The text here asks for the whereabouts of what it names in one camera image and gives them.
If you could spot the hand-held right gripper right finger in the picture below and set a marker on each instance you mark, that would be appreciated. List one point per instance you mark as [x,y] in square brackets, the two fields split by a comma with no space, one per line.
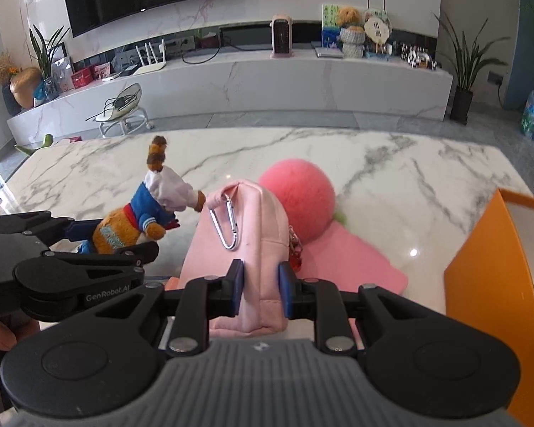
[287,291]

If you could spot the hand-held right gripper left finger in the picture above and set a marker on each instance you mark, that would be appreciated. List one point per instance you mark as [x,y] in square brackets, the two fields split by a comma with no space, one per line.
[236,287]

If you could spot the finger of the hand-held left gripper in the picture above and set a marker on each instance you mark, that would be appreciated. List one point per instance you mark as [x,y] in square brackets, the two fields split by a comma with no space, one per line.
[40,224]
[71,275]

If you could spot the pink zip pouch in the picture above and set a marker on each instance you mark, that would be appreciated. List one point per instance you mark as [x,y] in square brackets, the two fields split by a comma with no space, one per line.
[253,240]

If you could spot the brown plush toy blue jacket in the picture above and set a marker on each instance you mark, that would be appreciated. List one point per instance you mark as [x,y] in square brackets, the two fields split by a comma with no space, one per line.
[115,235]

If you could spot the pink foam pad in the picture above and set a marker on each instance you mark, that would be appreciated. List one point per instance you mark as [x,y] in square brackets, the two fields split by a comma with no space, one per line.
[351,262]

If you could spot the pink plush peach ball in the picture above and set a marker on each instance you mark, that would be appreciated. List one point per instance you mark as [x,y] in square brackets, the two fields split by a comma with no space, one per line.
[298,195]

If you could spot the orange storage box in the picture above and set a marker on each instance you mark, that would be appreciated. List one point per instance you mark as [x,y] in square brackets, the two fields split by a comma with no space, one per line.
[494,275]

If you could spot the white baby bouncer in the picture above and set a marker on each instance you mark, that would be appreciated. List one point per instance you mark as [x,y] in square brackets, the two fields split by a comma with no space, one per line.
[120,115]

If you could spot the golden round vase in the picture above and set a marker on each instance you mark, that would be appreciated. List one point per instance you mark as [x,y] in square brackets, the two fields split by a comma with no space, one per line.
[26,86]

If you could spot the red gift box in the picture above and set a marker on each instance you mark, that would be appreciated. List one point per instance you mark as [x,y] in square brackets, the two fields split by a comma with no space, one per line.
[82,78]

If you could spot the dried flower bunch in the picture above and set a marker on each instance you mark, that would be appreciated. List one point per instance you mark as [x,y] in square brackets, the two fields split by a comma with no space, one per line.
[1,69]

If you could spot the leafy plant glass vase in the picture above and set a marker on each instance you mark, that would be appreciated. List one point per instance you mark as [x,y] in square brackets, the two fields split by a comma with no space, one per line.
[46,58]

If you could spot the white wifi router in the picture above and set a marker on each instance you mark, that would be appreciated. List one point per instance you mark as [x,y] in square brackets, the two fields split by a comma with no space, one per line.
[149,64]

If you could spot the white marble tv console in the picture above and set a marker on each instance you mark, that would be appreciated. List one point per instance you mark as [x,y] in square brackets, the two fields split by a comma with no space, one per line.
[293,84]

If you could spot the silver flat box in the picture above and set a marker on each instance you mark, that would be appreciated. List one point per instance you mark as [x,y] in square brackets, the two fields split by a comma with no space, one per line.
[327,52]

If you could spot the pink space heater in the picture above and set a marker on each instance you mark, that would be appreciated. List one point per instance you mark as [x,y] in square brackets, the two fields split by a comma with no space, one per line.
[281,38]

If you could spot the brown teddy bear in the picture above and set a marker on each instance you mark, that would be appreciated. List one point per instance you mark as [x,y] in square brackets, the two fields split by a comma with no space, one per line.
[351,35]

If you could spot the group of small figurines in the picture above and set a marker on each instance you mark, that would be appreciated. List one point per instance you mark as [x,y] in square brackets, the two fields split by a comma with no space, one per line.
[416,55]

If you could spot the green painted picture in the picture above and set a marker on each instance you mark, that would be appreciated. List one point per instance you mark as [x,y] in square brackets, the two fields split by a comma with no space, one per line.
[330,22]

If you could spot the round paper fan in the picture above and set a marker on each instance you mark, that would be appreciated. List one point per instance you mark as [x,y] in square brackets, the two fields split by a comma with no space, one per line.
[377,29]

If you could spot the tall potted plant black pot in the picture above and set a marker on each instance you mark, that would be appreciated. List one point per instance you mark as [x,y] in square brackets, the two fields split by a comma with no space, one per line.
[465,66]

